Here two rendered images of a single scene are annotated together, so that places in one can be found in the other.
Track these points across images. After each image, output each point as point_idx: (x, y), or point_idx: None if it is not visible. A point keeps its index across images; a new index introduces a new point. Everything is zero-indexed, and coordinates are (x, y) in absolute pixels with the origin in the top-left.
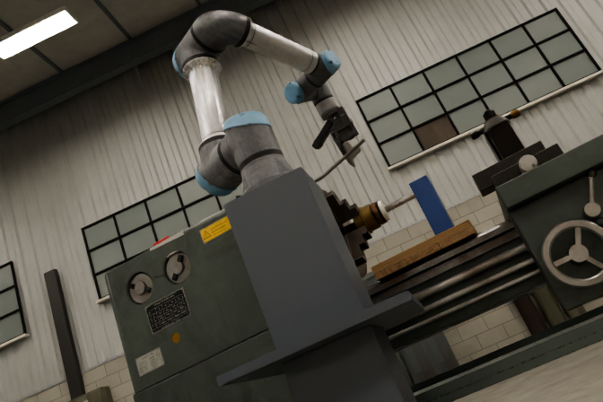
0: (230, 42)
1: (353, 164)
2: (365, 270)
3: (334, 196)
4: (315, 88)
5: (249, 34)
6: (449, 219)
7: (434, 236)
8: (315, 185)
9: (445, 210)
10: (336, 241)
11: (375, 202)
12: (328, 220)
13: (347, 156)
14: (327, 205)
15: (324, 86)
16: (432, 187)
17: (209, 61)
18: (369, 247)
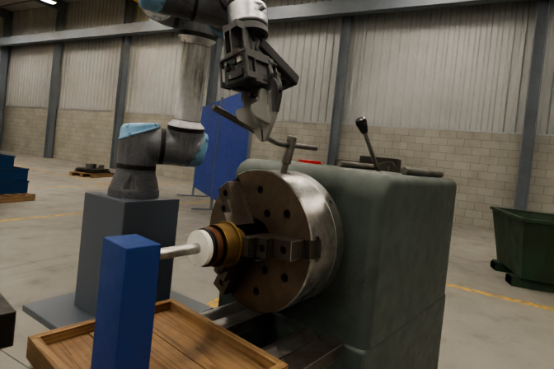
0: (160, 21)
1: (258, 137)
2: (267, 308)
3: (219, 192)
4: (195, 21)
5: (145, 12)
6: (94, 329)
7: (86, 321)
8: (104, 203)
9: (102, 315)
10: (84, 254)
11: (199, 228)
12: (93, 235)
13: (241, 126)
14: (113, 221)
15: None
16: (100, 265)
17: (180, 38)
18: (223, 281)
